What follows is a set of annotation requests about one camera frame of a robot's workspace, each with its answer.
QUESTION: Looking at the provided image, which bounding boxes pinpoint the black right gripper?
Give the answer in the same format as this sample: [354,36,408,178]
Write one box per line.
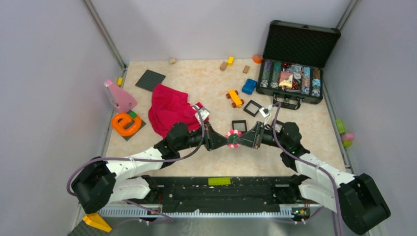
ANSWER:
[234,120,288,149]

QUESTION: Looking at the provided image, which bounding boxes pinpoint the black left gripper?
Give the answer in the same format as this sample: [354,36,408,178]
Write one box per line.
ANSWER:
[177,121,231,151]

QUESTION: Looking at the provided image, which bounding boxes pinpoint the pink flower brooch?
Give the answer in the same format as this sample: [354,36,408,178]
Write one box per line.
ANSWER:
[226,129,242,148]

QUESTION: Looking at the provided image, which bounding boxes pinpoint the black square frame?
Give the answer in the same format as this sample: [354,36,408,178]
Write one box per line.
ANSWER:
[232,120,248,133]
[243,100,262,117]
[273,119,284,133]

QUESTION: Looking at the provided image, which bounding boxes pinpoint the magenta garment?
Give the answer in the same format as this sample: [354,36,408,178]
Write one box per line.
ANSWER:
[148,84,201,138]

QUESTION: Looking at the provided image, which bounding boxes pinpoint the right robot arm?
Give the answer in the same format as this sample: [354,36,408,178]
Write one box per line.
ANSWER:
[231,122,391,235]

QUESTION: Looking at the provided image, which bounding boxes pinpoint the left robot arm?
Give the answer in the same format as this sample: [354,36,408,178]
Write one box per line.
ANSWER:
[67,122,229,214]

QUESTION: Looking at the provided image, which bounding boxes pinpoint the yellow toy car red wheels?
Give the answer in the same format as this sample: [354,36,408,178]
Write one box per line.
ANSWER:
[226,89,244,108]

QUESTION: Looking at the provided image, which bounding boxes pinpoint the green flat brick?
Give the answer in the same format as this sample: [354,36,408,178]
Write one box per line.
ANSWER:
[208,177,232,186]

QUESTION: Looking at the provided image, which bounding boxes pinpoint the blue toy car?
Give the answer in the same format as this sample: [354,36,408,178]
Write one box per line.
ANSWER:
[241,78,257,95]

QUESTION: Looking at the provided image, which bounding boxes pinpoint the playing card box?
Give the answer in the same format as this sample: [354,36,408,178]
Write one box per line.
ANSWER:
[278,71,294,89]

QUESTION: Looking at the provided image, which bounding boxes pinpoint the orange object behind case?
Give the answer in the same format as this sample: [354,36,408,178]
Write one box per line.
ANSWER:
[252,54,263,64]

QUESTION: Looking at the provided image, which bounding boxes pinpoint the dark grey building baseplate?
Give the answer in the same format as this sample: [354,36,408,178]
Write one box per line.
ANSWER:
[135,69,166,92]

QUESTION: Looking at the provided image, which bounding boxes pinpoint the orange plastic toy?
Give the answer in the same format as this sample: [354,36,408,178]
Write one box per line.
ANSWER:
[111,113,143,138]

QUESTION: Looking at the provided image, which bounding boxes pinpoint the black poker chip case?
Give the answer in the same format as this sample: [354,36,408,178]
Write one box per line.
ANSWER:
[256,20,341,110]

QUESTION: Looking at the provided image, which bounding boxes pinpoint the green pink toy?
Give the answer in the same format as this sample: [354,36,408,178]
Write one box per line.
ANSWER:
[335,119,355,148]

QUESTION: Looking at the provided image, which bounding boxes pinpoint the pink plastic piece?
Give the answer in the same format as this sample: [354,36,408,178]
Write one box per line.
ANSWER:
[104,80,137,113]

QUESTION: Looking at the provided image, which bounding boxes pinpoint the small yellow block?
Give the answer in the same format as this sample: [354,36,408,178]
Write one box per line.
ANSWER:
[117,77,123,87]

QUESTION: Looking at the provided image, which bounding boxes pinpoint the yellow wedge brick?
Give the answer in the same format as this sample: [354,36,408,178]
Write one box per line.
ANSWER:
[83,213,113,233]

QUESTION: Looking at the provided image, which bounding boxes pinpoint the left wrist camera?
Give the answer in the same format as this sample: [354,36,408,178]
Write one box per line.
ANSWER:
[192,105,210,123]

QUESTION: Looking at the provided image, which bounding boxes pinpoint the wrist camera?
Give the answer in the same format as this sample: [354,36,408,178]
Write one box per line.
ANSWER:
[258,105,274,125]
[192,105,210,123]

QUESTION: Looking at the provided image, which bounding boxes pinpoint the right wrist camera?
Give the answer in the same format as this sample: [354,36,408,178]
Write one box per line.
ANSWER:
[258,105,274,125]

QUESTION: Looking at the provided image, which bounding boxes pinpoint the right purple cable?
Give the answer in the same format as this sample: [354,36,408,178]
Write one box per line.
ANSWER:
[271,102,344,236]

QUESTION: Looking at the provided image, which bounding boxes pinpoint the purple cable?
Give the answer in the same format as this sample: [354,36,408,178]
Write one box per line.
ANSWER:
[66,106,207,225]
[271,102,344,236]

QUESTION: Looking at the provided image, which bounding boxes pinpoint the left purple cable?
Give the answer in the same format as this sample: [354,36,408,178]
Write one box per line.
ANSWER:
[66,106,207,225]

